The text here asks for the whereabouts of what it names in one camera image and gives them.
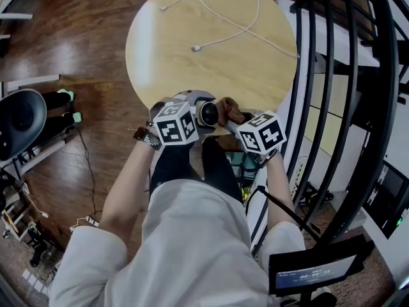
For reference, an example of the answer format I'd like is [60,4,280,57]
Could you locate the wristwatch with metal band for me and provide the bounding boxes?
[133,126,164,152]

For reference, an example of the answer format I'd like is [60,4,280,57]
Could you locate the thick black cable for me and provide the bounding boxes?
[252,185,321,237]

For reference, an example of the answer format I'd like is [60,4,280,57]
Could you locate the person's right forearm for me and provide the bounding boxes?
[265,152,297,227]

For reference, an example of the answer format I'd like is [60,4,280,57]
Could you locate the person's left forearm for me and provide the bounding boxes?
[101,142,158,227]

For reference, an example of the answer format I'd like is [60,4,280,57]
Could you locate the black tablet stand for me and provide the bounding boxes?
[277,286,338,307]

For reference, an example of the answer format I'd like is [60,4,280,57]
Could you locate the black tablet display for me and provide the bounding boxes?
[268,233,375,297]

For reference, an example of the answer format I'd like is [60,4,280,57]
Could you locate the green storage box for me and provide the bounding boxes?
[226,150,260,181]

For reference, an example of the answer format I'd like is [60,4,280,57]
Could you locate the white-legged wooden desk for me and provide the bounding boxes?
[0,0,35,40]

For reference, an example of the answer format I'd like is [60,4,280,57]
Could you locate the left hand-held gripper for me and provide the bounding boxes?
[148,90,219,146]

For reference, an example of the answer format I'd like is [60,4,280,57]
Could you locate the white desk base bar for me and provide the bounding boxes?
[5,74,61,93]

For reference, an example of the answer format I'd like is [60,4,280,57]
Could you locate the thin white cable with plug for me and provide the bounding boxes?
[21,186,50,219]

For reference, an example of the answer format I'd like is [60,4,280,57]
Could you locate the white charging cable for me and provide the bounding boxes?
[159,0,301,59]

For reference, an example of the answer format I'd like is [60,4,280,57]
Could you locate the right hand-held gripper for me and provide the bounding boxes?
[225,108,287,155]

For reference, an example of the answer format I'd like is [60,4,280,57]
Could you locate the grey cardboard box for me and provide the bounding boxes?
[346,207,367,232]

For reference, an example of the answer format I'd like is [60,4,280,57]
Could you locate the person's white shirt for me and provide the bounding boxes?
[49,178,308,307]

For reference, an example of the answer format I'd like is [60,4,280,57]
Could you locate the small white power strip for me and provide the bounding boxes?
[69,216,100,232]

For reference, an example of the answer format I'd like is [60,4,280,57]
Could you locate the black equipment case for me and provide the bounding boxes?
[362,159,409,240]

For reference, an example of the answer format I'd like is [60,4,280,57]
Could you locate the person's black trousers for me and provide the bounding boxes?
[150,137,244,203]

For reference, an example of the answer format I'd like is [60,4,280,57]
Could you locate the round wooden side table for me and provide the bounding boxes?
[125,0,299,136]

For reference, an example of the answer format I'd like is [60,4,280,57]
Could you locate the white and black camera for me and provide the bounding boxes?
[195,100,220,128]

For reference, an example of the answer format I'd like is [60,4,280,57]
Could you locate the black metal stair railing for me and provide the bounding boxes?
[280,0,409,246]

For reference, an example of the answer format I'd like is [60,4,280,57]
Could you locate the black office chair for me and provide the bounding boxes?
[0,88,68,179]

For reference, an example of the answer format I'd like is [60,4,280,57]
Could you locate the brown cloth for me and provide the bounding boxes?
[215,96,247,129]

